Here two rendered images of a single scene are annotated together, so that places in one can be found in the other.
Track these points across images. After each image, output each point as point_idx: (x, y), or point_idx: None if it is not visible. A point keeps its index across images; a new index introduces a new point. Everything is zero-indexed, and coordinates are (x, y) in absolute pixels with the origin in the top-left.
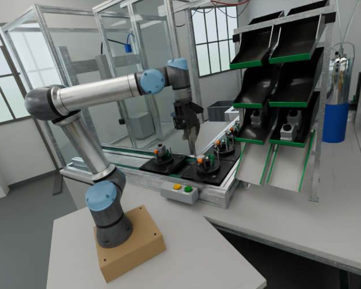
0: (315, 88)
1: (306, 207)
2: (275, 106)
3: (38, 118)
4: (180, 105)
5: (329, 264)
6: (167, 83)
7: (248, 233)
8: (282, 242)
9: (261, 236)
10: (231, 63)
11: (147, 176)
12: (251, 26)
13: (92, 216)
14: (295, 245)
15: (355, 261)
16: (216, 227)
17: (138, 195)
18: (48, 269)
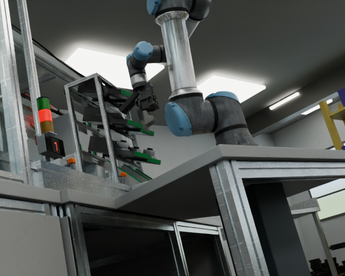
0: (132, 137)
1: None
2: (143, 131)
3: (207, 3)
4: (153, 86)
5: (213, 233)
6: (146, 65)
7: (197, 221)
8: (205, 221)
9: (201, 220)
10: (119, 90)
11: (112, 181)
12: (104, 78)
13: (242, 114)
14: (207, 220)
15: (216, 220)
16: (187, 229)
17: None
18: (309, 148)
